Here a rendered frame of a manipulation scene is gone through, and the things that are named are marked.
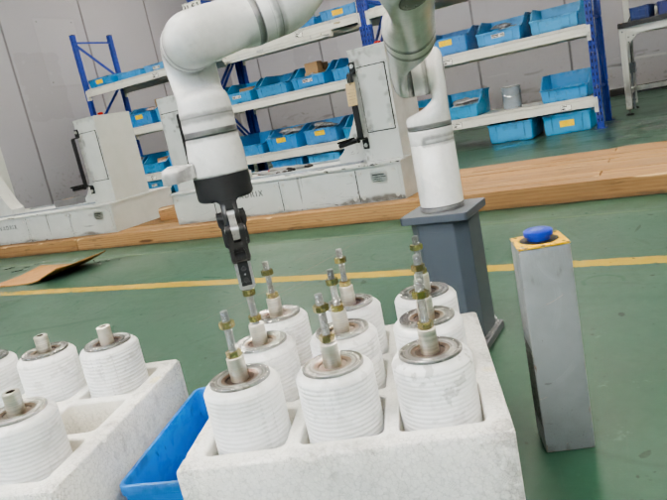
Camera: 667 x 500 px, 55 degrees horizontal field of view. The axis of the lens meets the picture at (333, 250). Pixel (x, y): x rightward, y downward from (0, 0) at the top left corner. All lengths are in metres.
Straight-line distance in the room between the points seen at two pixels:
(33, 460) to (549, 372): 0.70
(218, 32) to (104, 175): 3.43
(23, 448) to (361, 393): 0.43
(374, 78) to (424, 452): 2.47
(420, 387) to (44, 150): 7.90
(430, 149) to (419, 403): 0.69
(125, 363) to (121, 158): 3.28
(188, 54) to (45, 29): 8.12
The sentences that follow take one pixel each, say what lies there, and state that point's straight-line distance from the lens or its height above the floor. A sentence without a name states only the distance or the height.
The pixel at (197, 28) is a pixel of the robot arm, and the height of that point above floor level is 0.67.
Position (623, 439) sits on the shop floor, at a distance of 1.06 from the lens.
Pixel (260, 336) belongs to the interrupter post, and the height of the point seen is 0.26.
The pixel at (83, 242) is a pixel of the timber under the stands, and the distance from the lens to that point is 4.33.
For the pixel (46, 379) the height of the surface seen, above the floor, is 0.22.
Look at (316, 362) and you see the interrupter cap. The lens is 0.80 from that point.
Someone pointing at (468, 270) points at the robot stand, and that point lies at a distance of 1.35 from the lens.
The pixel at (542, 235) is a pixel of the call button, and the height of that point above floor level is 0.32.
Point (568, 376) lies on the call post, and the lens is 0.99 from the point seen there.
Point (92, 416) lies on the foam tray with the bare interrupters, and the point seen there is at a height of 0.16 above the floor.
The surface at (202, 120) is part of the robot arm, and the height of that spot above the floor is 0.57.
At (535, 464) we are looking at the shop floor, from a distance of 1.01.
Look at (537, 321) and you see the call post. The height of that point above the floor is 0.21.
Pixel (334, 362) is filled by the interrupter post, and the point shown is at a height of 0.26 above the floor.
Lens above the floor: 0.55
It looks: 12 degrees down
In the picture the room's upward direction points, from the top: 12 degrees counter-clockwise
